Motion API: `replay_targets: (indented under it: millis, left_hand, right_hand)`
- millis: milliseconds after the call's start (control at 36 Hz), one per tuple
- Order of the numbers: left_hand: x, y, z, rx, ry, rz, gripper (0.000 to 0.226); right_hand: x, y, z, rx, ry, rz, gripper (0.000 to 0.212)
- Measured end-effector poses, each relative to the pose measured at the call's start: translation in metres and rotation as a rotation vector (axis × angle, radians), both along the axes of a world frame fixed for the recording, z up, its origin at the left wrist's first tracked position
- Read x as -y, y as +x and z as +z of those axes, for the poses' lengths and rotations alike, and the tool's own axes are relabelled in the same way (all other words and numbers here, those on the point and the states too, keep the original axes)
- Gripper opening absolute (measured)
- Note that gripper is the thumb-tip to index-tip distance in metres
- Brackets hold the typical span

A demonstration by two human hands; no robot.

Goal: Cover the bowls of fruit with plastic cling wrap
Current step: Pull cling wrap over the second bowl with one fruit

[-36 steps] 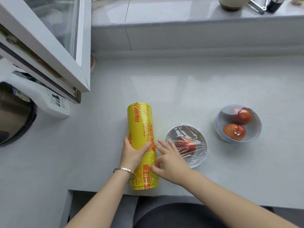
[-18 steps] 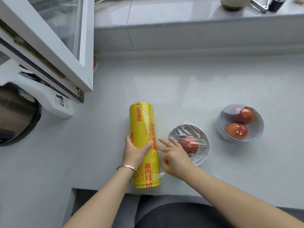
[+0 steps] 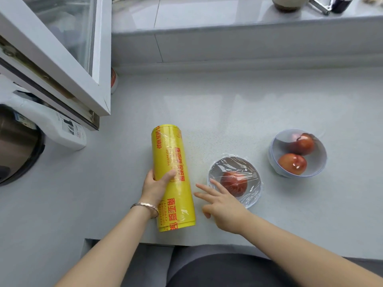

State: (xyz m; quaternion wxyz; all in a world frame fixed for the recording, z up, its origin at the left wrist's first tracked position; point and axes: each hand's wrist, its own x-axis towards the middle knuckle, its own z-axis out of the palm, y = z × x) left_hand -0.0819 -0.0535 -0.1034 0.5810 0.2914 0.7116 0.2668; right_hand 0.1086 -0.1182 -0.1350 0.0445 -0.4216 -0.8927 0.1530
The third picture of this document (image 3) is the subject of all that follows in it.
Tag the person's left forearm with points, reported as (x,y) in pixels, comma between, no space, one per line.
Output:
(104,254)

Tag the yellow plastic wrap roll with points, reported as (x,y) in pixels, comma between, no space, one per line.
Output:
(170,152)

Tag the beige ceramic pot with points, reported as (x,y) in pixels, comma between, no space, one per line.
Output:
(290,4)

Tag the person's left hand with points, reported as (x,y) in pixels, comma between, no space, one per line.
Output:
(154,191)

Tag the person's right hand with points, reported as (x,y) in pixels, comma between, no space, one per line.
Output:
(227,212)

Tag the person's right forearm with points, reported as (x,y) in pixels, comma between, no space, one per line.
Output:
(305,257)

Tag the metal kitchen tool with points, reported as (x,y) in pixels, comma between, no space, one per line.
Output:
(321,7)

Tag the black rounded object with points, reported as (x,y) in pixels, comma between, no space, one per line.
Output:
(18,152)

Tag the black spray bottle white cap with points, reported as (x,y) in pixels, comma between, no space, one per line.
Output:
(341,5)

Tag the white bottle blue orange label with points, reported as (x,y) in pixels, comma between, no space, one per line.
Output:
(113,80)

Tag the clear cling film sheet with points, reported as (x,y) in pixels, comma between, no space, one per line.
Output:
(279,143)

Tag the white appliance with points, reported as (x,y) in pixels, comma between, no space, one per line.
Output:
(65,131)

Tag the grey shirt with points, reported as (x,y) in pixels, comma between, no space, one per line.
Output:
(194,260)

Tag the white open window sash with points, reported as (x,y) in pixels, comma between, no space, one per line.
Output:
(101,56)

